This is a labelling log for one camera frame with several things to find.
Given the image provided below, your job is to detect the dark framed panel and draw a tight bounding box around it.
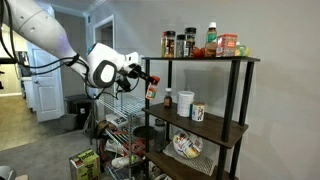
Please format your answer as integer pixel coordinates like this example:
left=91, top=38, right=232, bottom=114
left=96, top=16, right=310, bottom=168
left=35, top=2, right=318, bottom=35
left=14, top=50, right=33, bottom=78

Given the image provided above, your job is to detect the black stereo camera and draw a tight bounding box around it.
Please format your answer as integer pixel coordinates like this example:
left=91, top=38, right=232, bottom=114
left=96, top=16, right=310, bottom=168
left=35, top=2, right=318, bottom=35
left=0, top=57, right=18, bottom=65

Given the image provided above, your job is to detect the grey rounded object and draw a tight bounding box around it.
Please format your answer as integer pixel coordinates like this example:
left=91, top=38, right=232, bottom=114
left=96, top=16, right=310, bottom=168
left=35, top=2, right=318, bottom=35
left=0, top=165, right=17, bottom=180

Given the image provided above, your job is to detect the small brown sauce bottle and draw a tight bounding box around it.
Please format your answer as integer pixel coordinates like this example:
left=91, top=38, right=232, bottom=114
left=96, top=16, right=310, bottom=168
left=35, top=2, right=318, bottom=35
left=163, top=87, right=174, bottom=110

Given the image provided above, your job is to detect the white shoe with green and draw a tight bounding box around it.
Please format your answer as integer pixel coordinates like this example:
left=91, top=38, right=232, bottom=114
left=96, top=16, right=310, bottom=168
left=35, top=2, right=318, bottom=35
left=110, top=153, right=139, bottom=169

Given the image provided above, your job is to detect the white mesh mat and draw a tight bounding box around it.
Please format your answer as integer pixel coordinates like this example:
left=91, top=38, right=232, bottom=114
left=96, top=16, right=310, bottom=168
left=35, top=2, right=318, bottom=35
left=162, top=141, right=217, bottom=177

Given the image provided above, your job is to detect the red cap spice bottle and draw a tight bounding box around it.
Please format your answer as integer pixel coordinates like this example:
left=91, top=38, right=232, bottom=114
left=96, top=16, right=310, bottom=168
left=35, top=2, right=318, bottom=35
left=145, top=75, right=161, bottom=101

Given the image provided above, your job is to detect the green cardboard drink box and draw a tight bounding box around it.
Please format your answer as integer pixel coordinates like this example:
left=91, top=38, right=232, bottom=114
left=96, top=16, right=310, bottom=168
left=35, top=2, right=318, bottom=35
left=68, top=148, right=102, bottom=180

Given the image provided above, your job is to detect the red tomato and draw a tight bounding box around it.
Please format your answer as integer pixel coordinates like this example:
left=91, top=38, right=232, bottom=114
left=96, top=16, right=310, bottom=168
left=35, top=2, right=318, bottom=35
left=192, top=47, right=204, bottom=60

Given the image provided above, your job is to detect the red cap green label jar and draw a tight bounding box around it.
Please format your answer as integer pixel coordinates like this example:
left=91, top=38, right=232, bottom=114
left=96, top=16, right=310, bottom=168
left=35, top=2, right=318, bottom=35
left=160, top=31, right=168, bottom=58

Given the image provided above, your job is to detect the small printed tin can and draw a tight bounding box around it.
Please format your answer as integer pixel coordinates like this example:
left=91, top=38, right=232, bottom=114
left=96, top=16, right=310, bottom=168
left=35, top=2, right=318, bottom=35
left=191, top=101, right=206, bottom=123

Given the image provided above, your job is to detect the white black patterned item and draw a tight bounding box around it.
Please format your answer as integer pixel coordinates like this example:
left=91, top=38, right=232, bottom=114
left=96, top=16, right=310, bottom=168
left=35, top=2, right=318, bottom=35
left=105, top=113, right=129, bottom=129

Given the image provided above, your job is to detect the small black cap spice jar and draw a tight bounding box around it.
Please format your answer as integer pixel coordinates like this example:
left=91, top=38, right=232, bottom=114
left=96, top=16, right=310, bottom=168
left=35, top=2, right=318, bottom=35
left=175, top=34, right=186, bottom=59

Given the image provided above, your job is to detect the dark round pot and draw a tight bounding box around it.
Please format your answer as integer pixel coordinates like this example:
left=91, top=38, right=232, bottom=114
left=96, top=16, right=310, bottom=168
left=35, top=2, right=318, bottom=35
left=133, top=125, right=156, bottom=141

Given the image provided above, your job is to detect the chrome wire rack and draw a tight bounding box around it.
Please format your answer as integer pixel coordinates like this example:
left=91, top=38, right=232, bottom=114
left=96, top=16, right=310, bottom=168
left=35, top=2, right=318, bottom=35
left=94, top=91, right=148, bottom=180

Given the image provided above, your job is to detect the colourful printed bowl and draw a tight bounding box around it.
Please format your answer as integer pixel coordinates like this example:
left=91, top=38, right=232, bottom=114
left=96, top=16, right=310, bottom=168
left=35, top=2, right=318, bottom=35
left=172, top=129, right=204, bottom=160

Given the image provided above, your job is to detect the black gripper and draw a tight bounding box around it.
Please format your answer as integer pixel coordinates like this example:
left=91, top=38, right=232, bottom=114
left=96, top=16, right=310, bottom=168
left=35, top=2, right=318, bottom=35
left=127, top=63, right=158, bottom=84

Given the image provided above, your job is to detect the white panel door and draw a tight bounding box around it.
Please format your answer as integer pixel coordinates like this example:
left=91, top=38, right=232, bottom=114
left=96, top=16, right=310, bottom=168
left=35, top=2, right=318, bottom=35
left=25, top=39, right=66, bottom=123

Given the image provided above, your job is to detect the white cylindrical canister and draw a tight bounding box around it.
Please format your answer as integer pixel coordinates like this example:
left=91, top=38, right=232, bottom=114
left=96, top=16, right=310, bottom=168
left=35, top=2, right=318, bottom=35
left=176, top=90, right=195, bottom=118

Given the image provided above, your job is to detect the black trash bin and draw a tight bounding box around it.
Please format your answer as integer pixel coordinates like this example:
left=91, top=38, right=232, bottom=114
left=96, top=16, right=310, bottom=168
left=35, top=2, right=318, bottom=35
left=64, top=93, right=93, bottom=130

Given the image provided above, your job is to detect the dark wood shelf unit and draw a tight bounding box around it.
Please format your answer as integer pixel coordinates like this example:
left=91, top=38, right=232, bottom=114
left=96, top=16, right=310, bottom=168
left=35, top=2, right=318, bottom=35
left=141, top=55, right=262, bottom=180

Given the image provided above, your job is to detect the white cap sauce bottle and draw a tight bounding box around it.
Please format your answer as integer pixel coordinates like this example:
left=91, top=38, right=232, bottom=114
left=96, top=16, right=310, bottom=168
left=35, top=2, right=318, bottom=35
left=204, top=21, right=218, bottom=59

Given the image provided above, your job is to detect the yellow green packet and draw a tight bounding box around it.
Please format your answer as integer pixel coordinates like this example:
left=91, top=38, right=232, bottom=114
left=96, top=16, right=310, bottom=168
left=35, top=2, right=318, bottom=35
left=234, top=41, right=251, bottom=58

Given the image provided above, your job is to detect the red food box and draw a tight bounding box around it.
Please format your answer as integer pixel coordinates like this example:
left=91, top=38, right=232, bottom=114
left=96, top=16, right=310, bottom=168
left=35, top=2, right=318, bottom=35
left=215, top=33, right=238, bottom=58

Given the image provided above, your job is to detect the small grey bin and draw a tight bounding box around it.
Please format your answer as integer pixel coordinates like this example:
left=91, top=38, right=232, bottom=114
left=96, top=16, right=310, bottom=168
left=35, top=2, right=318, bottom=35
left=59, top=113, right=78, bottom=132

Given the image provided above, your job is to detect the large black cap spice jar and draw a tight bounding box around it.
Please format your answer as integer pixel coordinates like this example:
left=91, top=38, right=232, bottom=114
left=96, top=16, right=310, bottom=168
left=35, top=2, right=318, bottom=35
left=163, top=30, right=176, bottom=59

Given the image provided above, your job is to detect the dark grey water bottle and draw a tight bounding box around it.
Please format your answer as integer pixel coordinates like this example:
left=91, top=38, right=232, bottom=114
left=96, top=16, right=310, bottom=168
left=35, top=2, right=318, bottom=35
left=153, top=118, right=167, bottom=154

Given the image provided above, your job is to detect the tall black cap spice jar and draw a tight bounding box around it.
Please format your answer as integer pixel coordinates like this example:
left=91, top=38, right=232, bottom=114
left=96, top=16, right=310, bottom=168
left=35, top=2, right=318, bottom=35
left=184, top=27, right=197, bottom=58

